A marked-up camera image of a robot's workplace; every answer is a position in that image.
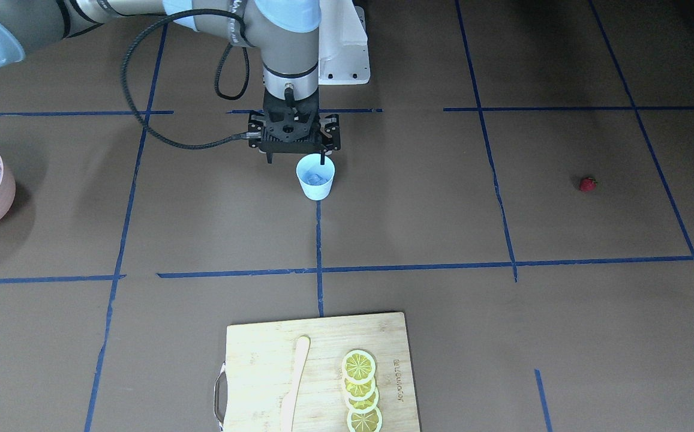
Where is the clear ice cube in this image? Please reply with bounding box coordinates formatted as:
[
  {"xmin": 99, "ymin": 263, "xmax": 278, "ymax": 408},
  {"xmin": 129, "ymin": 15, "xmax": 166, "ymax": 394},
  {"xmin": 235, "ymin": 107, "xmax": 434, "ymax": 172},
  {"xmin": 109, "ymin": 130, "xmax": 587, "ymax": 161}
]
[{"xmin": 305, "ymin": 172, "xmax": 330, "ymax": 186}]

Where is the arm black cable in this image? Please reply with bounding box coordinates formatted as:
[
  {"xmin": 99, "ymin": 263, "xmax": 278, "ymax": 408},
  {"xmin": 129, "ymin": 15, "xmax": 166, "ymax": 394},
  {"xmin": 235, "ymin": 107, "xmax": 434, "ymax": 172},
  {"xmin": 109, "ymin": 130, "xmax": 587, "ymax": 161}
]
[{"xmin": 120, "ymin": 8, "xmax": 263, "ymax": 151}]

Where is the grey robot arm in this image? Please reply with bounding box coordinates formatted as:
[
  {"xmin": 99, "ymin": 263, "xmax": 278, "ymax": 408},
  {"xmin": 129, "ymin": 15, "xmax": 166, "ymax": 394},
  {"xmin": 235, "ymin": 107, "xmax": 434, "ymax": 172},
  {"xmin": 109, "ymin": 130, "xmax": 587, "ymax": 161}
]
[{"xmin": 0, "ymin": 1, "xmax": 339, "ymax": 164}]

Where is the red strawberry with green leaves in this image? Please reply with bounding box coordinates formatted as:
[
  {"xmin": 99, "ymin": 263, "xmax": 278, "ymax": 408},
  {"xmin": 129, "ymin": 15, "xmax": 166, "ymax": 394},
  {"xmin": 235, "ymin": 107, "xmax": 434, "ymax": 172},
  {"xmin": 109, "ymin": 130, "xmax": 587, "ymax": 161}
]
[{"xmin": 578, "ymin": 176, "xmax": 598, "ymax": 193}]

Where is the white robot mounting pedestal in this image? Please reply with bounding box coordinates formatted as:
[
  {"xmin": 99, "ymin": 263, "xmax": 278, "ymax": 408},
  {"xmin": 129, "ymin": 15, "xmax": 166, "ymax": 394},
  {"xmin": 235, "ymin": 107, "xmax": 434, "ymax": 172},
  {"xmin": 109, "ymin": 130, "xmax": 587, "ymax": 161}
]
[{"xmin": 319, "ymin": 1, "xmax": 371, "ymax": 86}]

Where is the bamboo cutting board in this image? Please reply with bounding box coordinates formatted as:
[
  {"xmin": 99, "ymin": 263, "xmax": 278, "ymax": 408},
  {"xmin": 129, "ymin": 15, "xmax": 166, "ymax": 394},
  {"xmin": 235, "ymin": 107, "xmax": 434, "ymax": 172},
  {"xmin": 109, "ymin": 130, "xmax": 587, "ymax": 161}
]
[{"xmin": 215, "ymin": 312, "xmax": 421, "ymax": 431}]

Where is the pale yellow plastic knife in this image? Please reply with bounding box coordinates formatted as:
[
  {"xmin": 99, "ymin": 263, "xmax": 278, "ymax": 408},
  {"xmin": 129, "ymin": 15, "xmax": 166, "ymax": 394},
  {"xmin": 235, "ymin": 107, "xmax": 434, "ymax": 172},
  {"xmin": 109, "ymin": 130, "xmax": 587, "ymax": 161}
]
[{"xmin": 279, "ymin": 335, "xmax": 311, "ymax": 431}]

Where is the light blue plastic cup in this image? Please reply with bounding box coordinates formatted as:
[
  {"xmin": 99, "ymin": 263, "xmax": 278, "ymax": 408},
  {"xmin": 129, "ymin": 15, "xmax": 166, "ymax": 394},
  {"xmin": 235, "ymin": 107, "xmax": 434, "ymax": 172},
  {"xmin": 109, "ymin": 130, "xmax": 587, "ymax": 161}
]
[{"xmin": 296, "ymin": 154, "xmax": 335, "ymax": 200}]

